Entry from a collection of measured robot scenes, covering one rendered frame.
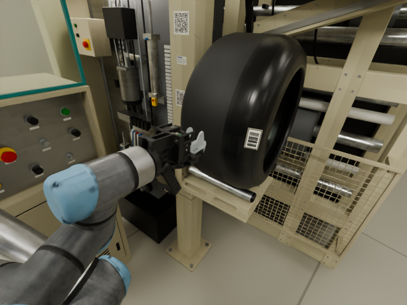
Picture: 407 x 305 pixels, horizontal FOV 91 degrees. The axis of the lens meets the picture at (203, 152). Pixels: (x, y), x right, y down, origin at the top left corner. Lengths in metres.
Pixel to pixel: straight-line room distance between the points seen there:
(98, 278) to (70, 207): 0.36
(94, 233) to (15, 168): 0.70
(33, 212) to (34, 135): 0.32
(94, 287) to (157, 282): 1.05
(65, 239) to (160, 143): 0.21
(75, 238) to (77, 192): 0.09
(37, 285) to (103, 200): 0.12
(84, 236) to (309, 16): 1.09
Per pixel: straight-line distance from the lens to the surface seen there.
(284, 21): 1.14
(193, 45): 0.88
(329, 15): 1.10
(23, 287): 0.36
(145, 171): 0.36
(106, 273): 0.66
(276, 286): 1.74
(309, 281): 1.85
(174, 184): 0.46
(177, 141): 0.42
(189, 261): 1.71
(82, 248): 0.38
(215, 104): 0.61
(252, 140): 0.59
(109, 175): 0.33
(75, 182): 0.32
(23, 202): 1.07
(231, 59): 0.66
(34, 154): 1.04
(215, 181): 0.91
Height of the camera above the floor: 1.49
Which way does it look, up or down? 31 degrees down
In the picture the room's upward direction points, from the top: 3 degrees clockwise
